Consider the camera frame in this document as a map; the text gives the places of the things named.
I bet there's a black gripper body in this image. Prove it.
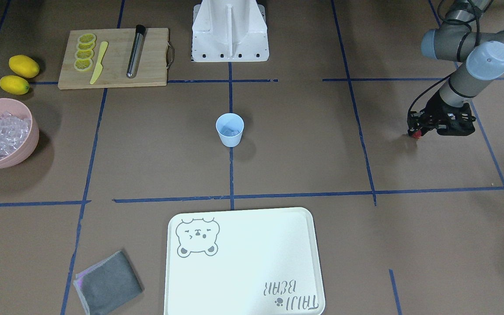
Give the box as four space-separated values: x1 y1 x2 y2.
407 92 476 136

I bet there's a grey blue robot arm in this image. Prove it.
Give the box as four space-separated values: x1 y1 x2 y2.
407 0 504 138

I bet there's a light blue paper cup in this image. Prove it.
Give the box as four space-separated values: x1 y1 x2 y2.
215 113 245 147

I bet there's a white bear serving tray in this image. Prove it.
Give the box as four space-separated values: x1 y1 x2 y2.
164 207 326 315

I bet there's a yellow plastic knife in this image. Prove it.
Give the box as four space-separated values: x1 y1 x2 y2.
89 41 109 84

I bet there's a bamboo cutting board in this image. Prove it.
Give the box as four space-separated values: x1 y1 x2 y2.
58 28 174 90

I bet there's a folded grey purple cloth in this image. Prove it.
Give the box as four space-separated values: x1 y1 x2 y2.
73 250 144 315

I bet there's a yellow lemon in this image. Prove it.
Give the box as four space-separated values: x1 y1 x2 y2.
0 75 30 95
8 55 40 79

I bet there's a pink bowl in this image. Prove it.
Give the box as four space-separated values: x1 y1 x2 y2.
0 98 39 169

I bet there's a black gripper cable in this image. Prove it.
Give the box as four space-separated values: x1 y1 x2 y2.
408 0 494 115

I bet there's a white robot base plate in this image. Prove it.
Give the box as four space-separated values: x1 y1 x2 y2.
191 0 270 63

